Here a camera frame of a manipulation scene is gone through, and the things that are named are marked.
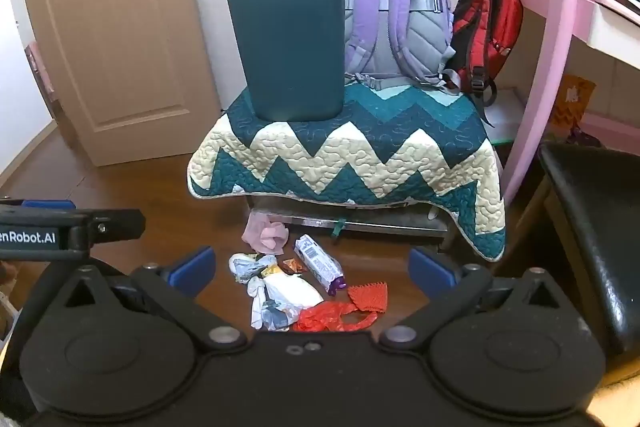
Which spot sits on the red mesh net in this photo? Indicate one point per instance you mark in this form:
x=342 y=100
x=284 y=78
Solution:
x=369 y=297

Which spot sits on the teal zigzag quilted blanket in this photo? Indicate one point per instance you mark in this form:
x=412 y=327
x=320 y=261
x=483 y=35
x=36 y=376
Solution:
x=350 y=147

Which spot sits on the beige wooden door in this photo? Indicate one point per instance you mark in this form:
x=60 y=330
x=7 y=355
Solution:
x=115 y=37

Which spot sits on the small orange wrapper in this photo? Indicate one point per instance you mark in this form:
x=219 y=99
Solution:
x=292 y=266

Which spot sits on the purple grey backpack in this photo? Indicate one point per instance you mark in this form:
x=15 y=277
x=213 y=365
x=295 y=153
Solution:
x=395 y=17

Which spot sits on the black padded stool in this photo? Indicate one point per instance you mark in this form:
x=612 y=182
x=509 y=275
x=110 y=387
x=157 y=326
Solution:
x=600 y=227

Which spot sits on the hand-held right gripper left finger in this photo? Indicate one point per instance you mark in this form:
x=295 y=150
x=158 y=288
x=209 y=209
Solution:
x=192 y=268

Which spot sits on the orange paper bag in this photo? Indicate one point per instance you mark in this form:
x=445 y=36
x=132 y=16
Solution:
x=572 y=99

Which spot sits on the white cookie packet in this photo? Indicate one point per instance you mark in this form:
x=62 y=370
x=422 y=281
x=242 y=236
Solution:
x=320 y=264

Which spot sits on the red black backpack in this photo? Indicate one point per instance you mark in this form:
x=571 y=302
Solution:
x=487 y=22

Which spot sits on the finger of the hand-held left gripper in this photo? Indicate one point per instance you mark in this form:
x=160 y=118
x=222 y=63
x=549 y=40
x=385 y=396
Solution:
x=117 y=226

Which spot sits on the dark teal pillow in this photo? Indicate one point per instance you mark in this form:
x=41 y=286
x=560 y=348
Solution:
x=287 y=52

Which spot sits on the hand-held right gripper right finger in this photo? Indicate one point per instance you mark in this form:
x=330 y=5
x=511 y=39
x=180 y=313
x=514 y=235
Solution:
x=430 y=268

